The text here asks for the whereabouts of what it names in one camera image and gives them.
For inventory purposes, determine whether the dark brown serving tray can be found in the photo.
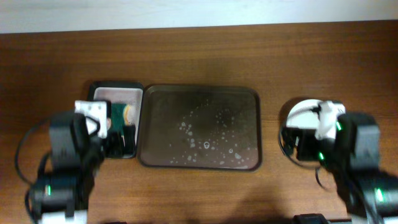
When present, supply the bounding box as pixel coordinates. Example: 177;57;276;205
137;85;263;172

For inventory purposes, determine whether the black tray with soapy water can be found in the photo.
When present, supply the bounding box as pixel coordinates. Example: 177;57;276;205
87;81;144;159

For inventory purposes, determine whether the pale green plate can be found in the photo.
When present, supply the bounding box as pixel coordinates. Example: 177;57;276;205
286;99;322;129

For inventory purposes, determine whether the green and yellow sponge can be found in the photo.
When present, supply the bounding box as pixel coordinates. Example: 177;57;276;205
110;103;131;131

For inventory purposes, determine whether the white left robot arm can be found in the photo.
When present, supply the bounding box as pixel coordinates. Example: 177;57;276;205
25;111;136;223

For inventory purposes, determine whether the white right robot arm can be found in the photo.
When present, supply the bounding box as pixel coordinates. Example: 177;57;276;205
277;109;397;223

